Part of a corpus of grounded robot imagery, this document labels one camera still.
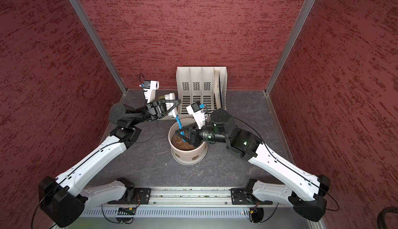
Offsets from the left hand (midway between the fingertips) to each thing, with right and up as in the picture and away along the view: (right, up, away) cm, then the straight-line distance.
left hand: (178, 106), depth 55 cm
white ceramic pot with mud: (0, -24, +19) cm, 30 cm away
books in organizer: (+18, +9, +35) cm, 40 cm away
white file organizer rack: (+11, +14, +55) cm, 58 cm away
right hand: (-1, -12, +2) cm, 12 cm away
